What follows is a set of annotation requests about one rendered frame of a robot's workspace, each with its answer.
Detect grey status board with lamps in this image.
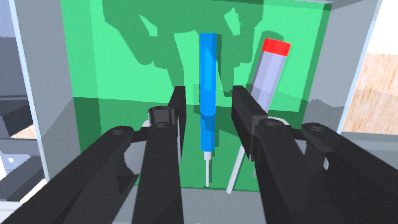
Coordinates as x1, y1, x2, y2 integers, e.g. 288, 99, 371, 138
0, 138, 45, 223

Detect grey tool chest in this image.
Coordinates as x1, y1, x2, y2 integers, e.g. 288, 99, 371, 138
9, 0, 398, 224

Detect hex screwdriver with red band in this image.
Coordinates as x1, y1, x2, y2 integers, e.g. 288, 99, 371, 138
226, 39, 291, 193

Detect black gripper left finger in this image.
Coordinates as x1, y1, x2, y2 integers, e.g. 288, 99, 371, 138
0, 86, 187, 224

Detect blue-handled tool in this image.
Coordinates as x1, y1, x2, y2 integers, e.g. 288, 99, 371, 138
200, 33, 217, 187

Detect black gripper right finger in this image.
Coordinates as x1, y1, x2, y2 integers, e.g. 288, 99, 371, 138
231, 85, 398, 224

